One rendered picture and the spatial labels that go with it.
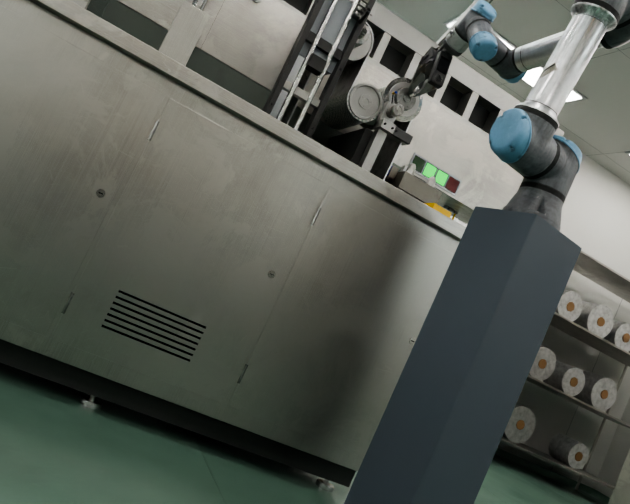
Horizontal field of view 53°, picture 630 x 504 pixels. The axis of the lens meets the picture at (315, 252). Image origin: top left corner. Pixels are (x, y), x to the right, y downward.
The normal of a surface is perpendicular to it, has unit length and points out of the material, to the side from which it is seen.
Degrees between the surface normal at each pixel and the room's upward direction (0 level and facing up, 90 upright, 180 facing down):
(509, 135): 98
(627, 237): 90
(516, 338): 90
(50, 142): 90
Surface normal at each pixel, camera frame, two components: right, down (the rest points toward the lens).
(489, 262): -0.75, -0.40
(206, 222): 0.34, 0.07
